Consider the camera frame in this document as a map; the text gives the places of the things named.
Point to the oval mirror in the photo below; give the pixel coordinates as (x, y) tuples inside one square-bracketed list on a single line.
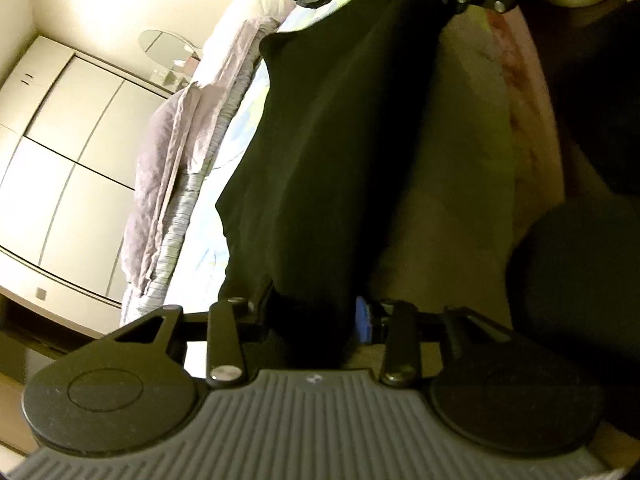
[(165, 42)]

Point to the checkered bed sheet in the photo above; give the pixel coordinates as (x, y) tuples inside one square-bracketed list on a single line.
[(210, 230)]

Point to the black shirt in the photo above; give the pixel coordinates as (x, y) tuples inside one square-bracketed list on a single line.
[(325, 160)]

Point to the white ribbed quilt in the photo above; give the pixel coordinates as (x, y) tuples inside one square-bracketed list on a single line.
[(165, 160)]

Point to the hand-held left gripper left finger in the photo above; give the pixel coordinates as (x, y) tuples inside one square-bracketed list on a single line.
[(225, 330)]

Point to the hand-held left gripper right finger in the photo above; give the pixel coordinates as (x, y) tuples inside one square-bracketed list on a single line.
[(364, 320)]

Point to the white wardrobe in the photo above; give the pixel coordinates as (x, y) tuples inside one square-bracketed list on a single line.
[(75, 185)]

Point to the person's dark clothing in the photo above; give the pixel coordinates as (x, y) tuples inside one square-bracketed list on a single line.
[(575, 270)]

